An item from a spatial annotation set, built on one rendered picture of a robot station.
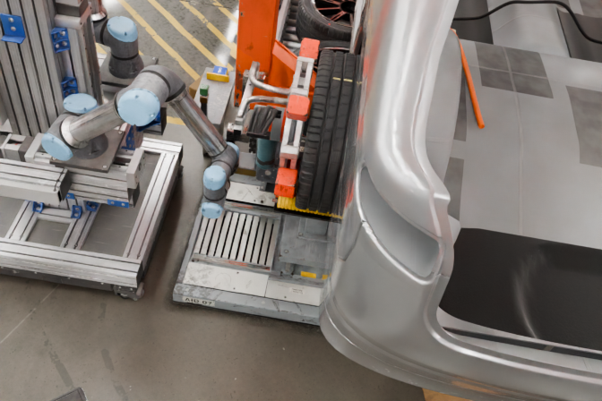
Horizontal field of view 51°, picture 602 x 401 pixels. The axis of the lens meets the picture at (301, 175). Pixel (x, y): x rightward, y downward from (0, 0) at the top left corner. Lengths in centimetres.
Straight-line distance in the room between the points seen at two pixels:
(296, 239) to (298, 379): 63
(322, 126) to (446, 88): 46
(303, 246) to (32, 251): 120
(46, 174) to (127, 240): 59
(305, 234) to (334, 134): 85
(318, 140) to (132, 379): 132
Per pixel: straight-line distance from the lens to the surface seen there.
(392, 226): 158
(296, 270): 301
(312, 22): 390
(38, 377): 298
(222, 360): 292
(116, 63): 286
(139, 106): 202
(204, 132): 222
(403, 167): 143
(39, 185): 260
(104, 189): 264
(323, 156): 230
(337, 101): 231
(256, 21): 286
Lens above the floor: 261
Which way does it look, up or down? 47 degrees down
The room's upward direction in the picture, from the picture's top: 10 degrees clockwise
